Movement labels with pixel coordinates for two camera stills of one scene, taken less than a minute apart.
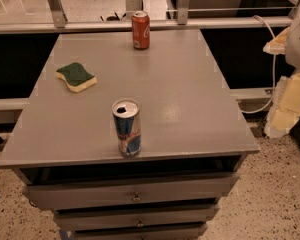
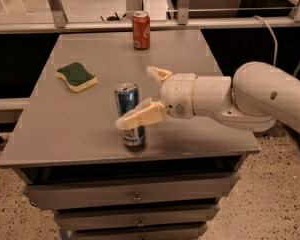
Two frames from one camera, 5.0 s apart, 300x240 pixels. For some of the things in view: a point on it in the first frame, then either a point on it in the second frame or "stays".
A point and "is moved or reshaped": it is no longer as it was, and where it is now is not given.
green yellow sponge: [76, 77] stays
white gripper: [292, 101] -> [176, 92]
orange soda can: [141, 30] stays
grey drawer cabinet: [194, 139] stays
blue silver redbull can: [126, 116] is moved or reshaped
